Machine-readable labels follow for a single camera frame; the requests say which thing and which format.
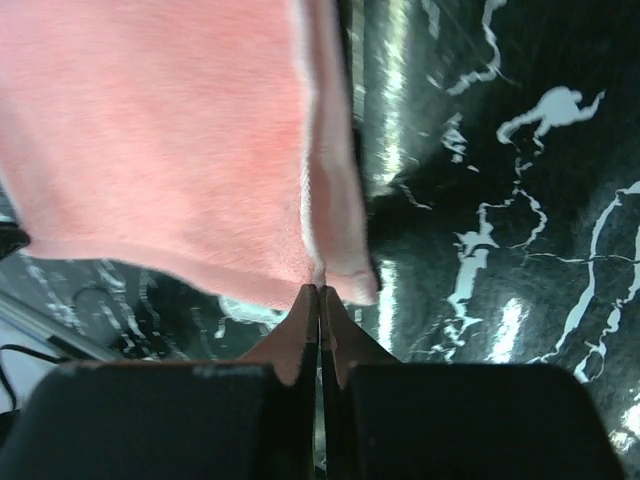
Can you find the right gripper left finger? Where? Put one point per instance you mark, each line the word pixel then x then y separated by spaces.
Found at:
pixel 250 418

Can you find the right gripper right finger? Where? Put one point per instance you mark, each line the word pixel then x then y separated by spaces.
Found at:
pixel 385 419

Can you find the pink towel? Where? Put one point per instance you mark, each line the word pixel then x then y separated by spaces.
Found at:
pixel 209 140

